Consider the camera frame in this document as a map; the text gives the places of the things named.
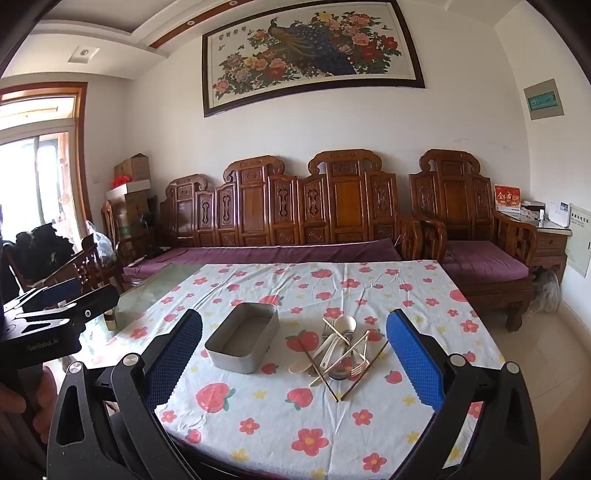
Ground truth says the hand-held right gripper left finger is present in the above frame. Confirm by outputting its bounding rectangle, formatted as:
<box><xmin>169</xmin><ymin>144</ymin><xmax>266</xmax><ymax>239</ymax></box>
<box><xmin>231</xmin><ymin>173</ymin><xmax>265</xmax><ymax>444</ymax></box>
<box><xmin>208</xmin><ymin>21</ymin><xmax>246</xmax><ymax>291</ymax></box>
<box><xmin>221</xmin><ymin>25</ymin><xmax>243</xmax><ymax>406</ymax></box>
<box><xmin>46</xmin><ymin>308</ymin><xmax>204</xmax><ymax>480</ymax></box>

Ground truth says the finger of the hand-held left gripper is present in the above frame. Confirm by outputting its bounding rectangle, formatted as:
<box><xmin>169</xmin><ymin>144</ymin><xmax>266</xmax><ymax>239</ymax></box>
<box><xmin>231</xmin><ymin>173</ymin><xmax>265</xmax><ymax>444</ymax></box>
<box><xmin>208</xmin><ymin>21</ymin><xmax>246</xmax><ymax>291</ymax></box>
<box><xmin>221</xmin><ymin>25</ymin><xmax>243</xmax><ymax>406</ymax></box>
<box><xmin>2</xmin><ymin>284</ymin><xmax>121</xmax><ymax>319</ymax></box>
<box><xmin>19</xmin><ymin>302</ymin><xmax>118</xmax><ymax>330</ymax></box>

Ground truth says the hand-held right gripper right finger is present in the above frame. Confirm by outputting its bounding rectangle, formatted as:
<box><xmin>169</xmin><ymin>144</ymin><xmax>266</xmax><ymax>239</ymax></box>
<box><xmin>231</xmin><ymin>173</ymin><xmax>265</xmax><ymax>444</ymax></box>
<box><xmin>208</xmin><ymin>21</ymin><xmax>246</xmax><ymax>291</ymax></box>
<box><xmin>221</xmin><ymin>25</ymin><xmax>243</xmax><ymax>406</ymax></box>
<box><xmin>385</xmin><ymin>308</ymin><xmax>550</xmax><ymax>480</ymax></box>

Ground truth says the rectangular metal tray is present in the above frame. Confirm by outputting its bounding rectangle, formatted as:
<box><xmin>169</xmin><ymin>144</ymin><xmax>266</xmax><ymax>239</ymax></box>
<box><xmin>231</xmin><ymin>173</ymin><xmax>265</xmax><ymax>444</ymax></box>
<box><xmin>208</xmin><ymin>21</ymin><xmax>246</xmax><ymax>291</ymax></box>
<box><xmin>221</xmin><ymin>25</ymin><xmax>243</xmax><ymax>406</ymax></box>
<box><xmin>204</xmin><ymin>302</ymin><xmax>280</xmax><ymax>372</ymax></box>

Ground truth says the tan chopstick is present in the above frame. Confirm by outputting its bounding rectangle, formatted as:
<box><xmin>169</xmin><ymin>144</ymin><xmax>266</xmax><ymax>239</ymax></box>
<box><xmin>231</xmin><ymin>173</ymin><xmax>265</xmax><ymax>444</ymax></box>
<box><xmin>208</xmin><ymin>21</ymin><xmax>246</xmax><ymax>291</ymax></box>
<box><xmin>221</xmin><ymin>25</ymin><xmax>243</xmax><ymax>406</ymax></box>
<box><xmin>302</xmin><ymin>352</ymin><xmax>341</xmax><ymax>402</ymax></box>
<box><xmin>340</xmin><ymin>342</ymin><xmax>389</xmax><ymax>401</ymax></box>

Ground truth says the silver metal spoon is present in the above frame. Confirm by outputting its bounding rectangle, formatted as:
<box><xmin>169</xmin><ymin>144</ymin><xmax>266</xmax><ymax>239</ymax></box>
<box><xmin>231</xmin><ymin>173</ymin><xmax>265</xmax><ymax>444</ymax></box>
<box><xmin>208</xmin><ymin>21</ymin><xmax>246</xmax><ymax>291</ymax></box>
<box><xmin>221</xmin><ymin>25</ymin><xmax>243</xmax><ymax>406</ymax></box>
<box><xmin>329</xmin><ymin>330</ymin><xmax>370</xmax><ymax>381</ymax></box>

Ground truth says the person's left hand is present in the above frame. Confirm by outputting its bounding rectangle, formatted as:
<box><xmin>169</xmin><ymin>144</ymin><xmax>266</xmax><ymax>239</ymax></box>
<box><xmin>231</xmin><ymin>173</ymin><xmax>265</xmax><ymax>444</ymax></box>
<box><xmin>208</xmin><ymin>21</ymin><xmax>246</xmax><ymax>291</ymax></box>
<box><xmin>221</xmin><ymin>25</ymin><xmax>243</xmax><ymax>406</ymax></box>
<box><xmin>0</xmin><ymin>367</ymin><xmax>60</xmax><ymax>444</ymax></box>

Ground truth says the dark wooden chair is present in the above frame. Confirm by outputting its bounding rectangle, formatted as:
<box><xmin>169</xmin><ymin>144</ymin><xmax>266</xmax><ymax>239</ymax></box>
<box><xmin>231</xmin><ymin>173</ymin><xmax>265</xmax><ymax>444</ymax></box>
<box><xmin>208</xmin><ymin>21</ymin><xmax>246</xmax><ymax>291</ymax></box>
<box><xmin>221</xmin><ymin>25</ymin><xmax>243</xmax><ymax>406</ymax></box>
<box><xmin>44</xmin><ymin>244</ymin><xmax>126</xmax><ymax>298</ymax></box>

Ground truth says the clear plastic bag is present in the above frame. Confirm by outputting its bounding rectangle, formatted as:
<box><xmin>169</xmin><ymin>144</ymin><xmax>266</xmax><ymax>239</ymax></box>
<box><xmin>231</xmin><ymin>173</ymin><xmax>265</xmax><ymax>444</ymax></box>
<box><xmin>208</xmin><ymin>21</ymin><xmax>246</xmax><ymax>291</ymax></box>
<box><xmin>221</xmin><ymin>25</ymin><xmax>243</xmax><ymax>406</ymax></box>
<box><xmin>85</xmin><ymin>220</ymin><xmax>117</xmax><ymax>269</ymax></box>

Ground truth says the small metal fork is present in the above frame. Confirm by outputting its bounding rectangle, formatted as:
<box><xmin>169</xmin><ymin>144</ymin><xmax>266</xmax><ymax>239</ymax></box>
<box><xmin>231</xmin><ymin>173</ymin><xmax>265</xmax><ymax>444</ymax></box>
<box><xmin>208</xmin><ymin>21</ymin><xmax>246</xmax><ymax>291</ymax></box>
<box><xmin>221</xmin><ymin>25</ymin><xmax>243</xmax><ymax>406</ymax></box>
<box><xmin>348</xmin><ymin>344</ymin><xmax>370</xmax><ymax>377</ymax></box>

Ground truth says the black bag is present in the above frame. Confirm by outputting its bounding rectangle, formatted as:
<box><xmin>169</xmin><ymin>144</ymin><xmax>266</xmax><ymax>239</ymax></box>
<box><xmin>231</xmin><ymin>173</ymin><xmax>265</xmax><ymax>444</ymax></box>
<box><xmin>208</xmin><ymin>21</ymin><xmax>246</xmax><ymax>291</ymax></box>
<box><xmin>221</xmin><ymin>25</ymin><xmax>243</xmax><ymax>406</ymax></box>
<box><xmin>14</xmin><ymin>222</ymin><xmax>75</xmax><ymax>283</ymax></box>

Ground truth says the white plastic spoon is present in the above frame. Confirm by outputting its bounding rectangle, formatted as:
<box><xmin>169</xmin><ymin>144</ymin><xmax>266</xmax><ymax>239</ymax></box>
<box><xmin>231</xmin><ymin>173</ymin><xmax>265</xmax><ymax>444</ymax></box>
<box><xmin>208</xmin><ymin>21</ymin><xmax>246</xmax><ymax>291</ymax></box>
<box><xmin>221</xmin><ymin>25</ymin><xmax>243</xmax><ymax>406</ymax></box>
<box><xmin>318</xmin><ymin>315</ymin><xmax>358</xmax><ymax>370</ymax></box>

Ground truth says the wooden cabinet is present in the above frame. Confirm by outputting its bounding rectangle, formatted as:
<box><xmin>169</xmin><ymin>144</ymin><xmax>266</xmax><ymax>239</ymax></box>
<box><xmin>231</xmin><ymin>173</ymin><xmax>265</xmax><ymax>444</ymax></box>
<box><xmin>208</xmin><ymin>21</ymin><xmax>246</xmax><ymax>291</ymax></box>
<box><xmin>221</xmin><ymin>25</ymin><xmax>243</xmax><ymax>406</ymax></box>
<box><xmin>108</xmin><ymin>189</ymin><xmax>158</xmax><ymax>259</ymax></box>

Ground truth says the black desk fan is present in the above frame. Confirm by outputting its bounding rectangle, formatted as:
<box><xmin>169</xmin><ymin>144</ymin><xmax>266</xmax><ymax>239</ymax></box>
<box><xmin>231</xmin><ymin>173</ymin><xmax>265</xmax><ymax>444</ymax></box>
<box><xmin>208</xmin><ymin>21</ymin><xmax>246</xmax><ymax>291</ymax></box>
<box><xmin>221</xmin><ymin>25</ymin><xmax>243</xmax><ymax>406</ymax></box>
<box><xmin>137</xmin><ymin>211</ymin><xmax>160</xmax><ymax>258</ymax></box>

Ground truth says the floral strawberry tablecloth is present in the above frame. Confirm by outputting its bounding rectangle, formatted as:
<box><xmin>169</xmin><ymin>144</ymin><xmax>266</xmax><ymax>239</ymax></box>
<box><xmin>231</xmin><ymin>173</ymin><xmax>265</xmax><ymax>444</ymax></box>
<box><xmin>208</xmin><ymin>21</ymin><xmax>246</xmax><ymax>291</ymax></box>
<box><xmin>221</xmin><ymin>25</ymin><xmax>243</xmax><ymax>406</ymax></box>
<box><xmin>78</xmin><ymin>261</ymin><xmax>506</xmax><ymax>480</ymax></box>

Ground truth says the white box with red flowers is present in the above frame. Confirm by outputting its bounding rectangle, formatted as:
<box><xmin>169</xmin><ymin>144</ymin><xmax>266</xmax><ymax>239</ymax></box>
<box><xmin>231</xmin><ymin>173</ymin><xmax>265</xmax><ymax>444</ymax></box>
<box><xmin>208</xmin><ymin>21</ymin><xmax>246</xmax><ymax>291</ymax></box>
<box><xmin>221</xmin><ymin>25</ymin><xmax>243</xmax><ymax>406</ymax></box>
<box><xmin>107</xmin><ymin>176</ymin><xmax>153</xmax><ymax>200</ymax></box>

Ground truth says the purple armchair cushion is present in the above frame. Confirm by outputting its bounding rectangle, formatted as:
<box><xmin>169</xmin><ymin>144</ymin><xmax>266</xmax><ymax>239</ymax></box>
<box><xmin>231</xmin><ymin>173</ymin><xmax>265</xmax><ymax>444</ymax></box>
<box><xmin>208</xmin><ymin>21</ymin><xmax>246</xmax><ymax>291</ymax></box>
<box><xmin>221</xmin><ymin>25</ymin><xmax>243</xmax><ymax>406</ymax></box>
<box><xmin>443</xmin><ymin>240</ymin><xmax>531</xmax><ymax>282</ymax></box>

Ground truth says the brown cardboard box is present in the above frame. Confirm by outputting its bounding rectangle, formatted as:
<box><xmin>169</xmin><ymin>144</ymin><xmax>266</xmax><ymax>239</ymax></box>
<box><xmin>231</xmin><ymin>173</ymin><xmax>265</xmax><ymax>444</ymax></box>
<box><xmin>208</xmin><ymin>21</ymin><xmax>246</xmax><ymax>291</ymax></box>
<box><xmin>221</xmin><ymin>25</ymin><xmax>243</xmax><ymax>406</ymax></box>
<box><xmin>115</xmin><ymin>153</ymin><xmax>151</xmax><ymax>183</ymax></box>

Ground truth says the purple sofa cushion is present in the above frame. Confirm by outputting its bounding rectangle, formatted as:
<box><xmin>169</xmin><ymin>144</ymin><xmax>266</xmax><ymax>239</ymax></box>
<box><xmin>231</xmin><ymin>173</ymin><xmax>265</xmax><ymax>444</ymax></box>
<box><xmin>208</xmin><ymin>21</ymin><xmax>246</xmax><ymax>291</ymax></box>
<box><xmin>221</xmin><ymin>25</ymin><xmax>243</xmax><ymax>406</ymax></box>
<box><xmin>122</xmin><ymin>239</ymin><xmax>402</xmax><ymax>278</ymax></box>

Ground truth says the wooden framed glass door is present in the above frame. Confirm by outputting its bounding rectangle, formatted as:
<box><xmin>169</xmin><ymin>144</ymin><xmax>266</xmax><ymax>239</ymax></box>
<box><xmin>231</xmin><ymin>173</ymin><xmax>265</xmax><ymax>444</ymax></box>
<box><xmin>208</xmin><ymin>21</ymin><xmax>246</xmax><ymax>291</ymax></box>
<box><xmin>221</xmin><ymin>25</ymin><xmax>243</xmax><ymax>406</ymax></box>
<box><xmin>0</xmin><ymin>82</ymin><xmax>92</xmax><ymax>243</ymax></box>

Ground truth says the grey plastic bag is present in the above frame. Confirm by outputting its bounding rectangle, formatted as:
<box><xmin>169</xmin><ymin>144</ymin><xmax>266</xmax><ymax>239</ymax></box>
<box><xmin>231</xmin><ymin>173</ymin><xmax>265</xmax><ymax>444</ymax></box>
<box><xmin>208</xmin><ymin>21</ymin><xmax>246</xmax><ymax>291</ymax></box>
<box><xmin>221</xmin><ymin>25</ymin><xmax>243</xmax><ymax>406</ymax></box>
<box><xmin>531</xmin><ymin>270</ymin><xmax>562</xmax><ymax>315</ymax></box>

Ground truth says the carved wooden sofa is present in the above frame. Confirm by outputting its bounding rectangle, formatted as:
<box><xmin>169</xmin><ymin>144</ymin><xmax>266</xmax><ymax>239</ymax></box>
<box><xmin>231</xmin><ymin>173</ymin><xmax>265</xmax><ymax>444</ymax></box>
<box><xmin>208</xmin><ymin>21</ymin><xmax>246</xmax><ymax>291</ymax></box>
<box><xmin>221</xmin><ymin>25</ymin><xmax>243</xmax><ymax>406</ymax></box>
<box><xmin>159</xmin><ymin>148</ymin><xmax>448</xmax><ymax>278</ymax></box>

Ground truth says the carved wooden armchair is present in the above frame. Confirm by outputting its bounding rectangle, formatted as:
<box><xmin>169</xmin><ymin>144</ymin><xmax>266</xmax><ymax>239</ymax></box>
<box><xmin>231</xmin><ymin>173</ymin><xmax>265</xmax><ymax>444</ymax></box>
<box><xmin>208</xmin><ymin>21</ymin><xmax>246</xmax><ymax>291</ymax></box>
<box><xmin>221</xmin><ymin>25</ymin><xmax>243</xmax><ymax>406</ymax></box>
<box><xmin>409</xmin><ymin>148</ymin><xmax>539</xmax><ymax>333</ymax></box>

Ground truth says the wooden side table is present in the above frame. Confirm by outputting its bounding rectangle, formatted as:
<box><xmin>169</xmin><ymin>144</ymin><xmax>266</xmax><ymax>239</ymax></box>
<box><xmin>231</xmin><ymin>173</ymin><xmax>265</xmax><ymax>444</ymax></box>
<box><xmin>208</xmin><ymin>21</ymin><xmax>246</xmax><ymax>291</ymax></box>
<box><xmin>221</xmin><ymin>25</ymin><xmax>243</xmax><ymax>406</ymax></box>
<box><xmin>496</xmin><ymin>210</ymin><xmax>572</xmax><ymax>287</ymax></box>

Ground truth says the red printed box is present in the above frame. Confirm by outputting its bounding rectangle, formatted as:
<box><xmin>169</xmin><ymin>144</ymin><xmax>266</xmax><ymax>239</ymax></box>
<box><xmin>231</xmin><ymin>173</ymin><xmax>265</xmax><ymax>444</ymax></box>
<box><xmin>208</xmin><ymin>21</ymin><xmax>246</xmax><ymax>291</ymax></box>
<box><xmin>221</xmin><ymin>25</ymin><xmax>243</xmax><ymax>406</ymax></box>
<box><xmin>494</xmin><ymin>185</ymin><xmax>522</xmax><ymax>213</ymax></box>

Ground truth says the framed peacock painting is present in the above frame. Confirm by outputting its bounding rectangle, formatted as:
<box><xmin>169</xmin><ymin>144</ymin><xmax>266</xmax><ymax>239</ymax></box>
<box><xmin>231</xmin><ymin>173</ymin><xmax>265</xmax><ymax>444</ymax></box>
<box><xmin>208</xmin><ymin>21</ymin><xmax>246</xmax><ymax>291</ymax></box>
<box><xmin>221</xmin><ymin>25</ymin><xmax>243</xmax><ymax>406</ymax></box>
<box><xmin>202</xmin><ymin>0</ymin><xmax>426</xmax><ymax>118</ymax></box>

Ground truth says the wall electrical panel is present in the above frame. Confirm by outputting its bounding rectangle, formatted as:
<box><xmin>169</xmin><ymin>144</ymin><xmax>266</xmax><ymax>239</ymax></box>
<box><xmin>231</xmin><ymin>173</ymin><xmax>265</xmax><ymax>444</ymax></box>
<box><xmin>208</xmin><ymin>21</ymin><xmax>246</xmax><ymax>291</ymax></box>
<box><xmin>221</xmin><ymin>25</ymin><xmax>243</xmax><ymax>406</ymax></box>
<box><xmin>523</xmin><ymin>78</ymin><xmax>565</xmax><ymax>121</ymax></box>

